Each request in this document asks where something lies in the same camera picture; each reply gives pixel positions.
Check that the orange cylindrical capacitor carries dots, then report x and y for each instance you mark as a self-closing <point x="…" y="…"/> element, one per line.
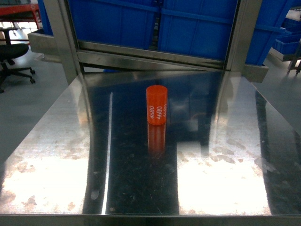
<point x="156" y="101"/>

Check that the left blue plastic crate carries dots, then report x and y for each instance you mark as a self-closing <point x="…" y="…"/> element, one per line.
<point x="115" y="22"/>

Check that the blue plastic crate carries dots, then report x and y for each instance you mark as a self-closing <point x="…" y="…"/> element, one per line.
<point x="115" y="22"/>
<point x="196" y="27"/>

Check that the right blue plastic crate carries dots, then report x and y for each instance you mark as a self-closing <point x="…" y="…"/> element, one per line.
<point x="196" y="27"/>

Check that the far right blue crate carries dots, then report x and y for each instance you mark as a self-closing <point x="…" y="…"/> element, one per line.
<point x="268" y="26"/>

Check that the black office chair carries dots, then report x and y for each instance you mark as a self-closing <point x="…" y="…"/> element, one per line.
<point x="8" y="52"/>

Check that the small blue bin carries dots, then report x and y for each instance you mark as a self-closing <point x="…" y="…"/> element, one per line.
<point x="287" y="44"/>

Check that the stainless steel rack frame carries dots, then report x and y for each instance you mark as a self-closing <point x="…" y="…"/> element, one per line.
<point x="75" y="54"/>

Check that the red metal frame table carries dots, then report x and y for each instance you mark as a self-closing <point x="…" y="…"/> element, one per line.
<point x="19" y="11"/>

